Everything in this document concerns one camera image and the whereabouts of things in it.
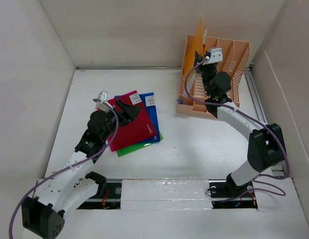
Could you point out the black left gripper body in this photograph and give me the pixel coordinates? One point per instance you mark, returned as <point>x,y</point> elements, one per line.
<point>122,118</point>

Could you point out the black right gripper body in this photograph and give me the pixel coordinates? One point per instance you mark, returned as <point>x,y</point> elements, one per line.
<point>207,71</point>

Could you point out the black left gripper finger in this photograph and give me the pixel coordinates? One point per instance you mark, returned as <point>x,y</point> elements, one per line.
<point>128,109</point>
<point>133,112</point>

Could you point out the orange folder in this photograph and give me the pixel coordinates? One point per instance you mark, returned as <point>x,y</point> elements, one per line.
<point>197,45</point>

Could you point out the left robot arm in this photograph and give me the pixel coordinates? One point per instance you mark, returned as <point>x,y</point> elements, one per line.
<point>69,188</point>

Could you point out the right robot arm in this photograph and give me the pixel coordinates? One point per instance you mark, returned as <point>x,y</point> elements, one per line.
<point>266,147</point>

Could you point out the peach plastic desk organizer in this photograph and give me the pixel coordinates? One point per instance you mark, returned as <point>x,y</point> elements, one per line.
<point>229,72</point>

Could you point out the blue folder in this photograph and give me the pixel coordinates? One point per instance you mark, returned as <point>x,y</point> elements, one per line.
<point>148,100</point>

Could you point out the red folder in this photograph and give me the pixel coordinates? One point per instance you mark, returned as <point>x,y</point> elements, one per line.
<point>140,129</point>

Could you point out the green folder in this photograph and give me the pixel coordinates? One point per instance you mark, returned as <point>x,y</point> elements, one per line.
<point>135,147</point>

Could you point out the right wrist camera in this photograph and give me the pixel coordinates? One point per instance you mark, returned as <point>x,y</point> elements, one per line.
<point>214,55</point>

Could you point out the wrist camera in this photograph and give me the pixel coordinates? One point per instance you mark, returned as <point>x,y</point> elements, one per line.
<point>214,55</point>
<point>102,99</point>

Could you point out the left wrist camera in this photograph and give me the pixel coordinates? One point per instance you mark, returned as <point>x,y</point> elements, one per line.
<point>102,99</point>

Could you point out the aluminium side rail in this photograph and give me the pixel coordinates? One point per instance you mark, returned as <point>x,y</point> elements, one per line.
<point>256,102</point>

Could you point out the metal base rail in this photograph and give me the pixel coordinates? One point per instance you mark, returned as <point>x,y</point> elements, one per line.
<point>170,194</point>

